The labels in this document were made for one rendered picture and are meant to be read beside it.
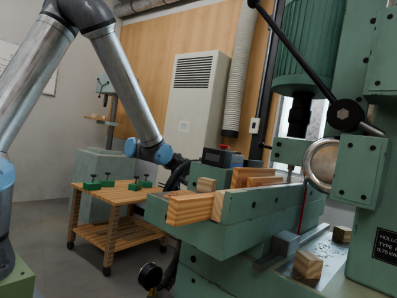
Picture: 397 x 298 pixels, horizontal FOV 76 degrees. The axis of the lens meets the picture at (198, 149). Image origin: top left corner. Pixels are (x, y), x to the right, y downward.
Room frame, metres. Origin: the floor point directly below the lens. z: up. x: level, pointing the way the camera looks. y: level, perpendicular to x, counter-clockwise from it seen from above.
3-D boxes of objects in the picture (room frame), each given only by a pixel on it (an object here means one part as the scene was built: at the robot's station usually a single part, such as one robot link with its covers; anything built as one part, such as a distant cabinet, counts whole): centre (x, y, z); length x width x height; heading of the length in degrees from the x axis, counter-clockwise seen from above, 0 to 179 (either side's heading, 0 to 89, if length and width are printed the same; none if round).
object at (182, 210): (0.62, -0.19, 0.92); 0.66 x 0.02 x 0.04; 139
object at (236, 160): (0.79, -0.07, 0.99); 0.13 x 0.11 x 0.06; 139
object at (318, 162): (0.52, -0.28, 1.02); 0.12 x 0.03 x 0.12; 49
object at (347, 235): (0.75, -0.47, 0.82); 0.05 x 0.04 x 0.04; 113
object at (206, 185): (0.65, -0.03, 0.92); 0.04 x 0.03 x 0.03; 66
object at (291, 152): (0.69, -0.27, 1.03); 0.14 x 0.07 x 0.09; 49
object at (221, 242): (0.73, -0.14, 0.87); 0.61 x 0.30 x 0.06; 139
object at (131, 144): (1.14, 0.26, 0.94); 0.12 x 0.12 x 0.09; 50
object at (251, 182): (0.69, -0.20, 0.93); 0.19 x 0.01 x 0.06; 139
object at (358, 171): (0.46, -0.30, 1.02); 0.09 x 0.07 x 0.12; 139
